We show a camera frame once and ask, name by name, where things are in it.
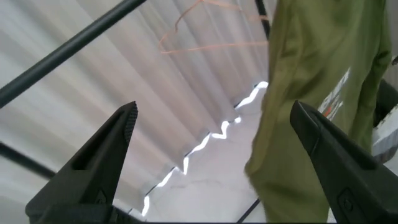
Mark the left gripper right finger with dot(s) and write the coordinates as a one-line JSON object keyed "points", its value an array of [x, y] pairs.
{"points": [[357, 186]]}

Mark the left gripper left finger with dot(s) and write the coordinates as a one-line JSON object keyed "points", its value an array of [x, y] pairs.
{"points": [[87, 180]]}

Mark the green long-sleeved shirt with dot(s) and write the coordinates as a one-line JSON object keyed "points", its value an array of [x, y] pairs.
{"points": [[295, 62]]}

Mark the white laundry basket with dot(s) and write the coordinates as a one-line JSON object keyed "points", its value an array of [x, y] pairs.
{"points": [[388, 124]]}

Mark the pink clothes hanger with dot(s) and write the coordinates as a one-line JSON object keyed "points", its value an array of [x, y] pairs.
{"points": [[217, 46]]}

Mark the white curtain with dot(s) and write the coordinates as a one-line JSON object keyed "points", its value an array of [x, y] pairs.
{"points": [[140, 77]]}

